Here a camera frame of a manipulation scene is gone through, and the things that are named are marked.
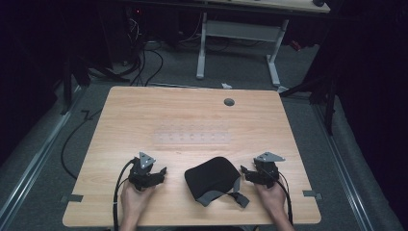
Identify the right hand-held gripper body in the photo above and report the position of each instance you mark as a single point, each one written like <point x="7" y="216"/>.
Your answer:
<point x="267" y="171"/>

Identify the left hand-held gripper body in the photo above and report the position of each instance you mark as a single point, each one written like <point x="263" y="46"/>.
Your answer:
<point x="141" y="173"/>

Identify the person's right hand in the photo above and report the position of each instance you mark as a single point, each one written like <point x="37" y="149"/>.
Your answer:
<point x="272" y="199"/>

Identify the grey tape piece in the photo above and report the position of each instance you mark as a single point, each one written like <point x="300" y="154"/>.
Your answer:
<point x="72" y="198"/>
<point x="311" y="194"/>

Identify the small white floor scrap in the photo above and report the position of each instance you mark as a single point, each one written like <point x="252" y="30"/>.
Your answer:
<point x="226" y="85"/>

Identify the black tripod stand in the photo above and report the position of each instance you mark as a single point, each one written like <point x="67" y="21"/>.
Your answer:
<point x="69" y="80"/>
<point x="320" y="89"/>

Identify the small red object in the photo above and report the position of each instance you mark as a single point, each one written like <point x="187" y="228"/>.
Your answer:
<point x="295" y="45"/>

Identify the desk with white legs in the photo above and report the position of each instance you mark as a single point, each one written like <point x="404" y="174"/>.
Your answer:
<point x="243" y="30"/>

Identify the black computer mouse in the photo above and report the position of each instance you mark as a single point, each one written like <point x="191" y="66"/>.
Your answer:
<point x="318" y="2"/>

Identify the metal floor rail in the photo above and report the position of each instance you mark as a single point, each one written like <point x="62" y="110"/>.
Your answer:
<point x="343" y="166"/>
<point x="32" y="166"/>

